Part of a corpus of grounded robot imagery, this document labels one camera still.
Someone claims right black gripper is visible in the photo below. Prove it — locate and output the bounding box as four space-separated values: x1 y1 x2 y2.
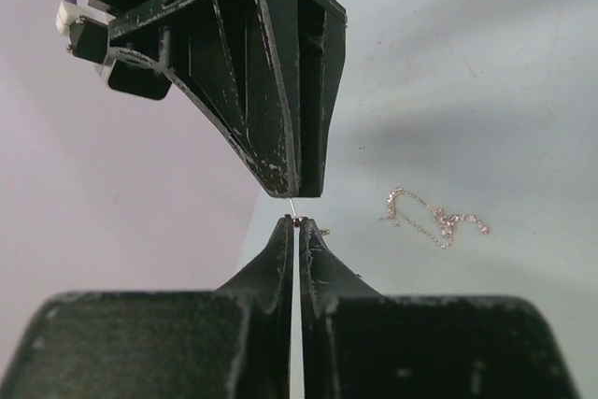
88 0 346 198

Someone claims small gold earring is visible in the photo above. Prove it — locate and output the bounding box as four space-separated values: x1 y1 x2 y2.
289 198 305 227

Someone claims thin gold chain necklace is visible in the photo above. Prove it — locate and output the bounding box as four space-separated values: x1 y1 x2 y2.
380 186 491 250

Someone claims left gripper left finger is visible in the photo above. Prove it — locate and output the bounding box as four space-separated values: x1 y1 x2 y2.
1 217 294 398

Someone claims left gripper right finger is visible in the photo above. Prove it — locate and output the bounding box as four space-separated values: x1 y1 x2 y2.
299 219 578 398

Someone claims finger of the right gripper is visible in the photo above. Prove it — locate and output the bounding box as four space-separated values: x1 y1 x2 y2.
298 0 346 198

